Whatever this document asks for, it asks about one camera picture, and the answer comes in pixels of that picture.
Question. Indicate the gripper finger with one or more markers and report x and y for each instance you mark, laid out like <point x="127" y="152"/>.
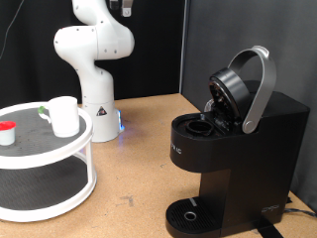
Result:
<point x="114" y="3"/>
<point x="127" y="8"/>

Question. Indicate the white coffee pod red lid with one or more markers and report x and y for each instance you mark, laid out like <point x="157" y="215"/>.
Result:
<point x="7" y="134"/>

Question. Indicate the black Keurig coffee machine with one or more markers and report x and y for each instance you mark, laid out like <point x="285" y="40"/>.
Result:
<point x="251" y="165"/>

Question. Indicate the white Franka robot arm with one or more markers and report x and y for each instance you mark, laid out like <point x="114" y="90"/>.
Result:
<point x="95" y="82"/>

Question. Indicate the black backdrop curtain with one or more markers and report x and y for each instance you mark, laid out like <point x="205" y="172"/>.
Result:
<point x="155" y="49"/>

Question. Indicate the grey partition panel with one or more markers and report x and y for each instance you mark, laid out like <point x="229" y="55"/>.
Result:
<point x="231" y="29"/>

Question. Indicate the white mug with green tape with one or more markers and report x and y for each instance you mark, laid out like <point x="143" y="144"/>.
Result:
<point x="64" y="115"/>

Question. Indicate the white two-tier turntable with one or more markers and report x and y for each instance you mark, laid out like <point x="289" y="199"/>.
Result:
<point x="43" y="155"/>

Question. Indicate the black tape strip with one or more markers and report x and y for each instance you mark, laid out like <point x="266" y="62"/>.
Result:
<point x="269" y="231"/>

